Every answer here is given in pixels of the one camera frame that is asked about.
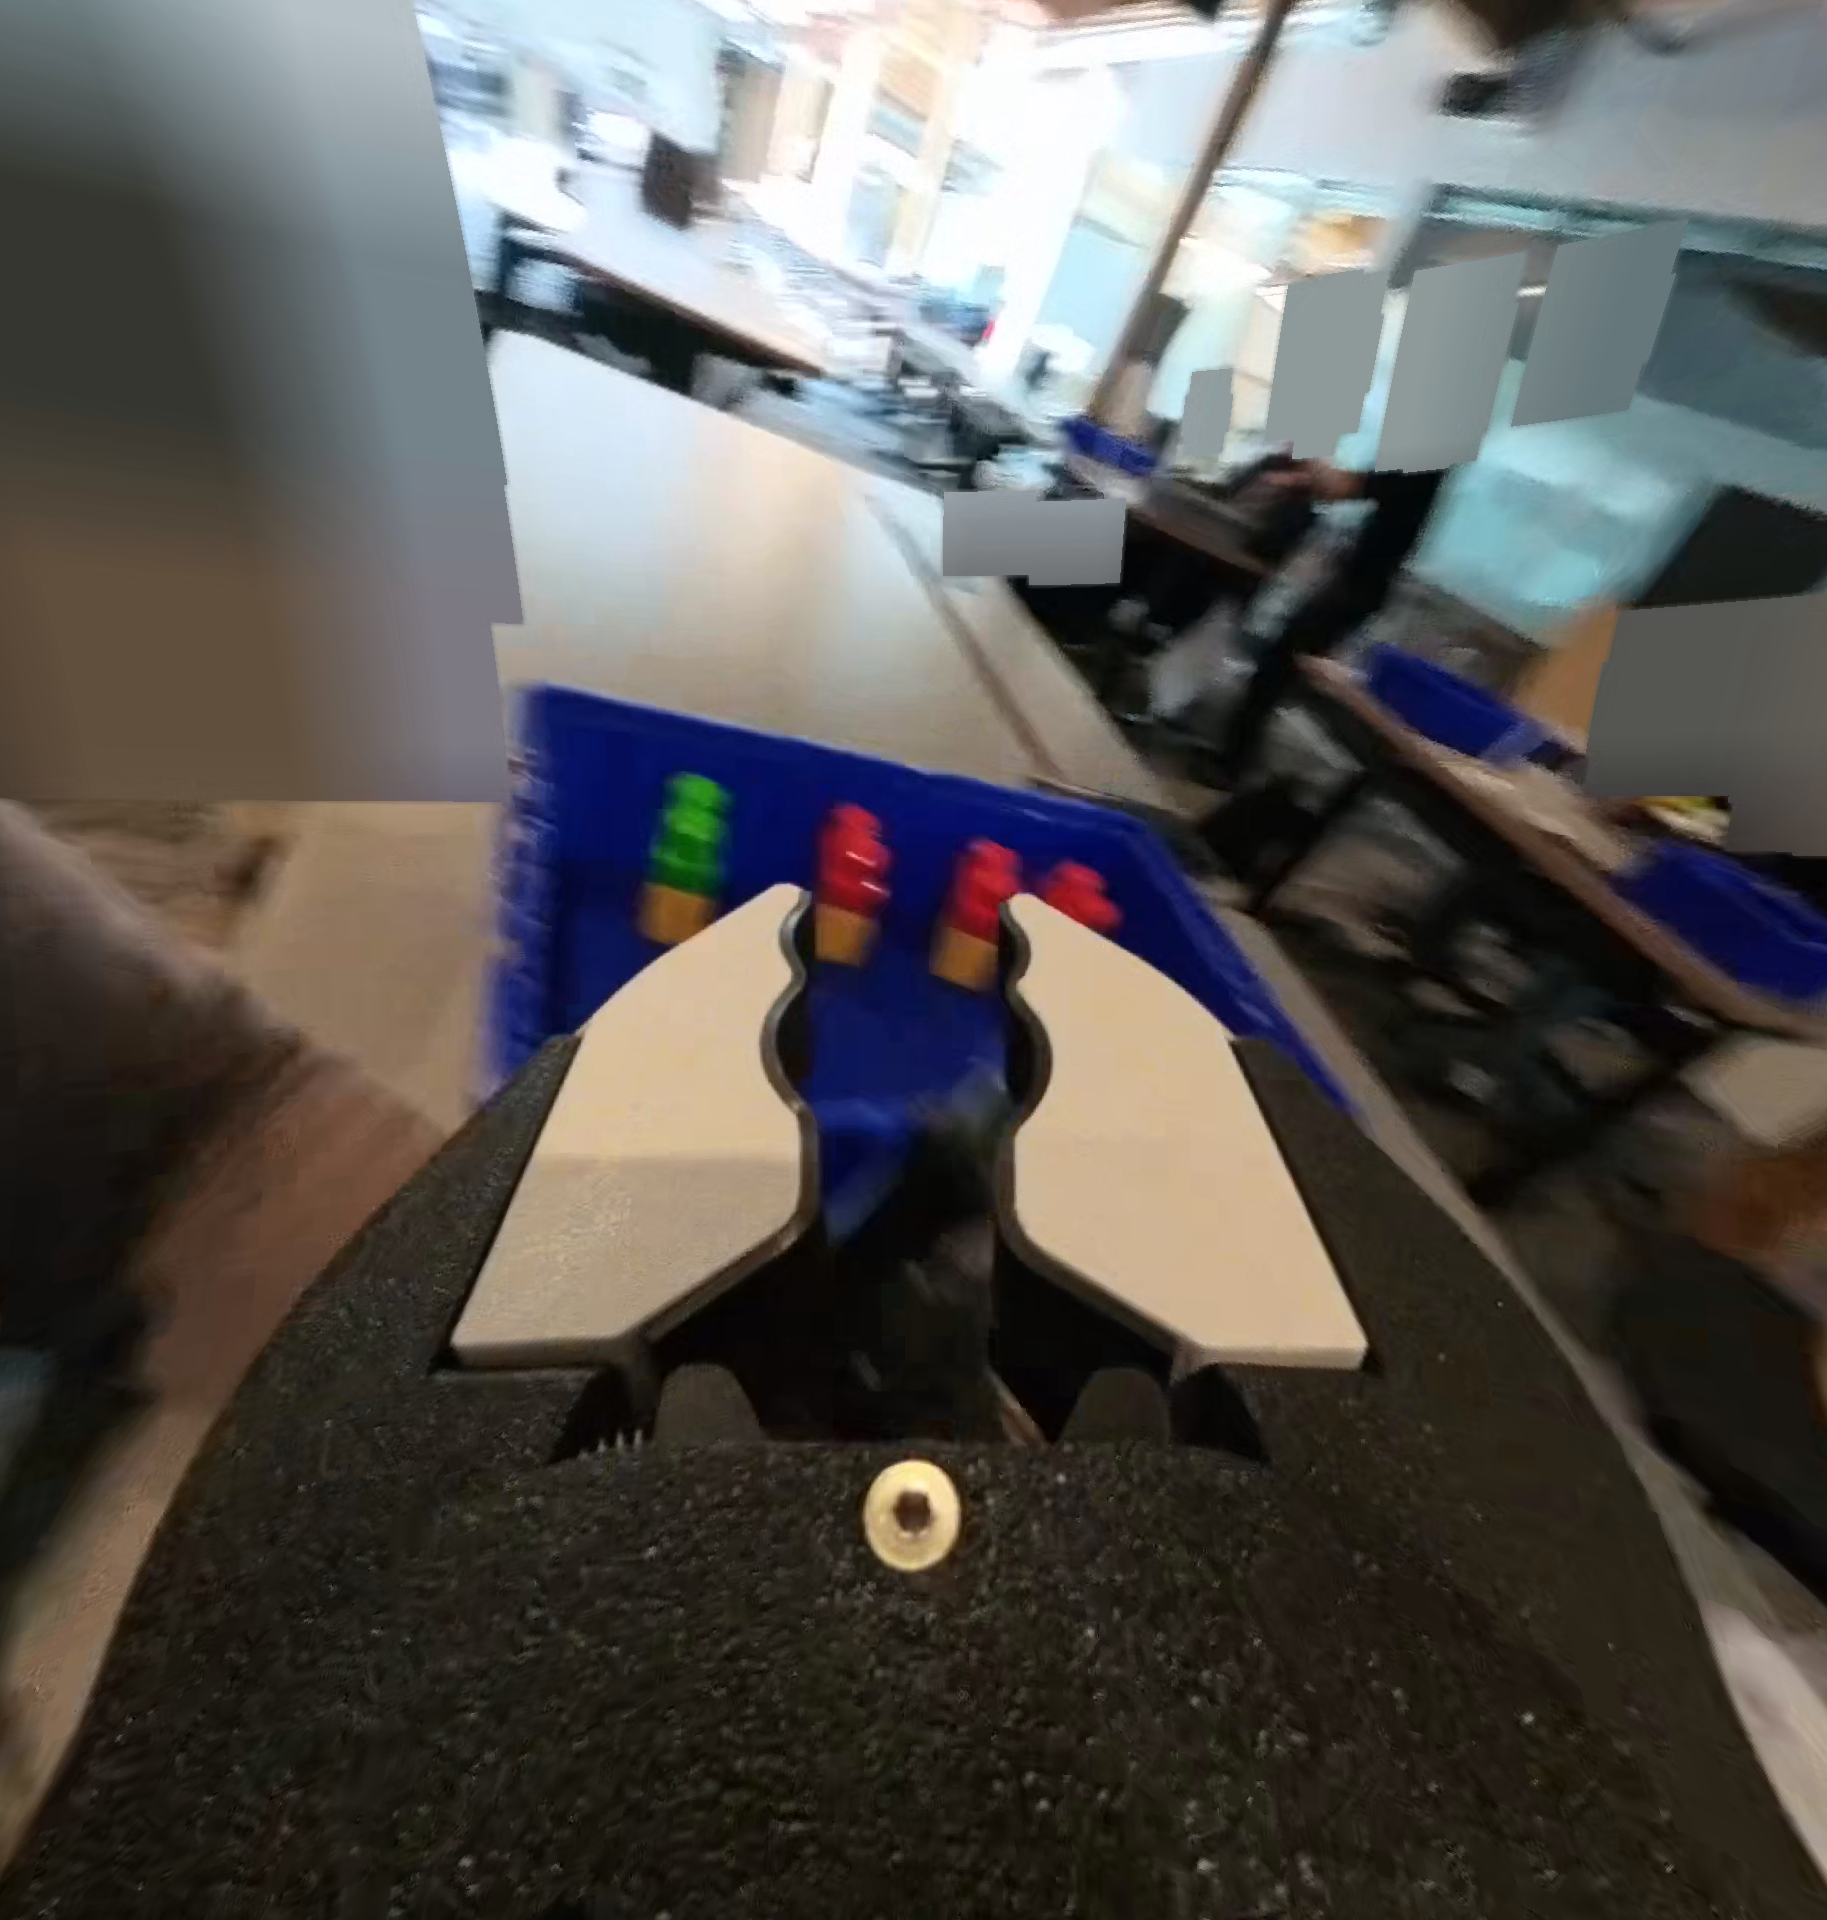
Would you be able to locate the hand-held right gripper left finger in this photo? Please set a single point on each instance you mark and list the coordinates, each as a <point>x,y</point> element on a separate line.
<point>645,1185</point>

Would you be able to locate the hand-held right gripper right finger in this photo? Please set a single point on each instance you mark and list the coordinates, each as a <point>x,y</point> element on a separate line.
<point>1181,1185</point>

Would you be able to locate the blue plastic bin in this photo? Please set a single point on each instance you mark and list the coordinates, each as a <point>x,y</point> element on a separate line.
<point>1754,917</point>
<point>1470,705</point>
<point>1107,445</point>
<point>598,839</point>

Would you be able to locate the wooden post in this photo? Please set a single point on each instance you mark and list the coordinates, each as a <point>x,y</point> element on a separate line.
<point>1197,196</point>

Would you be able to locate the pile of mega blocks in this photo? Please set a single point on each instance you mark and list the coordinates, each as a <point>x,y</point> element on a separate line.
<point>853,871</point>

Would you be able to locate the wooden office desk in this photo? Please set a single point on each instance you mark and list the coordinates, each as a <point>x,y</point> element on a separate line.
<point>1526,839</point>

